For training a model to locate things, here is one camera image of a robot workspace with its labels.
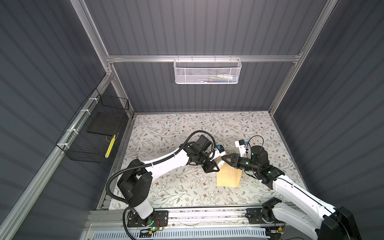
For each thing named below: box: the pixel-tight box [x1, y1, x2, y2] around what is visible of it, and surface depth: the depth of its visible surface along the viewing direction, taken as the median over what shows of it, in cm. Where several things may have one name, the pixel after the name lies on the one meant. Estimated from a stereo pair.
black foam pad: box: [86, 111, 124, 136], surface depth 77 cm
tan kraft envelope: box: [216, 162, 243, 188], surface depth 88 cm
